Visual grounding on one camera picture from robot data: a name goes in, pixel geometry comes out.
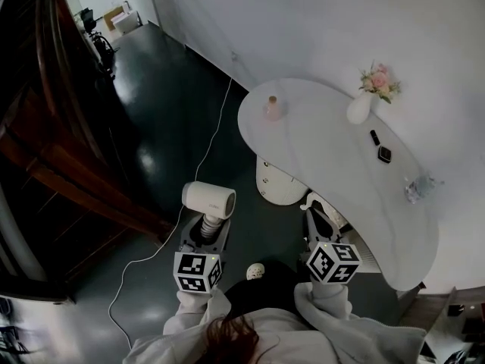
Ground white curved vanity table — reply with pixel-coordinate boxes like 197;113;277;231
237;77;440;292

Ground white carved stool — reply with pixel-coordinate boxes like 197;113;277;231
300;191;350;231

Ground pink artificial flower bouquet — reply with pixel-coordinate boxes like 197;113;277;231
358;61;402;105

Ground pink small bottle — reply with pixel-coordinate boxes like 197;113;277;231
264;96;285;121

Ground person's black trouser legs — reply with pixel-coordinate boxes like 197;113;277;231
223;259;304;322

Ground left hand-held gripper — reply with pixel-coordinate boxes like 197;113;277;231
174;213;231;293

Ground white storage box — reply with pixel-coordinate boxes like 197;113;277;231
113;9;143;36

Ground brown cardboard box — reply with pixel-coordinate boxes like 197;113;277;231
102;5;128;32

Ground clear glass vase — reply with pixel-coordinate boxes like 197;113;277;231
404;171;445;204

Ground person's right forearm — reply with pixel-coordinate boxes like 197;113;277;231
294;281;427;356

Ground person's left forearm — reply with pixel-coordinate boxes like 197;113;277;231
163;288;233;340

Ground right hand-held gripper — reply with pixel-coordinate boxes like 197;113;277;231
299;207;363;284

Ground white hair dryer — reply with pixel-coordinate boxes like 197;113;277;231
181;180;236;242

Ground person's white jacket torso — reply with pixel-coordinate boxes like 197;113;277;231
128;308;427;364

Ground black chair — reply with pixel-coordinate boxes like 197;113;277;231
79;8;117;80

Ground dark wooden staircase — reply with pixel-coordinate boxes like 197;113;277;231
0;0;176;305

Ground wooden cabinet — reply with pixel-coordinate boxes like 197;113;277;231
397;286;485;364

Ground white power cable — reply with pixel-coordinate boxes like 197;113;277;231
108;51;239;350

